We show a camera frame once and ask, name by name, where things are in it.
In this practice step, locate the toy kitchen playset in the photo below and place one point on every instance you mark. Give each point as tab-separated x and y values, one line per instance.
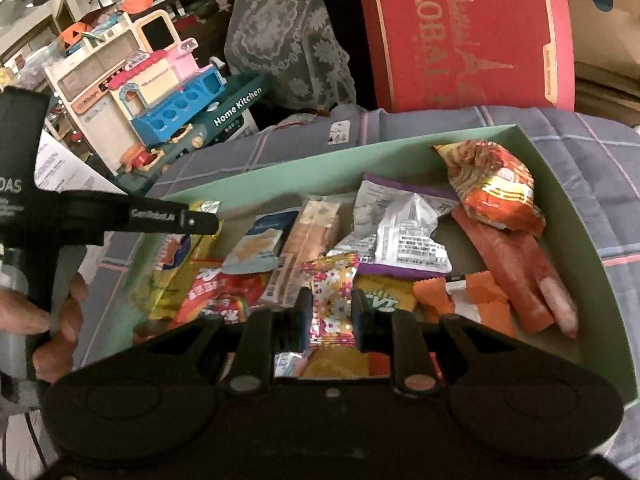
125	90

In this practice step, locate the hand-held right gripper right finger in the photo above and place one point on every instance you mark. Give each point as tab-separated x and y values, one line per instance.
362	317

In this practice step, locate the teal toy box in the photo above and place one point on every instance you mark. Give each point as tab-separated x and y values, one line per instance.
235	107

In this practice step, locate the cardboard box blue print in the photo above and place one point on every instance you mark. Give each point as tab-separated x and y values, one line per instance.
605	35

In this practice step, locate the clear biscuit packet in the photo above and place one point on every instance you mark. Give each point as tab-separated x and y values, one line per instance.
305	230

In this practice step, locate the red rainbow candy packet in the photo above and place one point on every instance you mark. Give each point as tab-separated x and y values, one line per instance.
220	300

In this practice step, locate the pink floral candy packet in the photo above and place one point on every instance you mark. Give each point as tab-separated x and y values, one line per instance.
332	300

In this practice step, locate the person's left hand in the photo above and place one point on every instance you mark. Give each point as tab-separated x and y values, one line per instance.
20	315

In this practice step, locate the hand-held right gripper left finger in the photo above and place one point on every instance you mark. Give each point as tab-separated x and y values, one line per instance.
302	320

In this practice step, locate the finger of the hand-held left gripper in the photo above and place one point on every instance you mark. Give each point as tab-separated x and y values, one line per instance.
165	220

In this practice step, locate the yellow green-label snack packet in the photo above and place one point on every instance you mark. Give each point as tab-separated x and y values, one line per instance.
385	297

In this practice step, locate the red sausage stick packet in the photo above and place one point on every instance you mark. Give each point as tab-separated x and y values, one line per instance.
520	270

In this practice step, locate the plain yellow snack packet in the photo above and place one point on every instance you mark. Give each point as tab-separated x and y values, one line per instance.
345	362

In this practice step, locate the grey lace cloth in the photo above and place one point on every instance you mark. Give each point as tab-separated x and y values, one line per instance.
290	35

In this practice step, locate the blue white cracker packet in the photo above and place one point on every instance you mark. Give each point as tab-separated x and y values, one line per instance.
260	240

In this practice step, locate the silver purple snack packet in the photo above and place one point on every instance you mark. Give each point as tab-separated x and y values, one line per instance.
400	240

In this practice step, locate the red gift box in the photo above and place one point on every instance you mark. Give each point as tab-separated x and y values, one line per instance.
465	35

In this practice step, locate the mint green cardboard box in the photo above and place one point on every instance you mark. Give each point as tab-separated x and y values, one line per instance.
565	240

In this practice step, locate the yellow red-logo snack packet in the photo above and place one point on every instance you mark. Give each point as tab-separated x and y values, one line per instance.
175	260

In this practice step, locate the white printed instruction sheet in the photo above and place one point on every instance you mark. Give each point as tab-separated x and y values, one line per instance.
65	165

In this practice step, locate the orange noodle snack packet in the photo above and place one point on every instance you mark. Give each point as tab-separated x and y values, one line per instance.
495	185

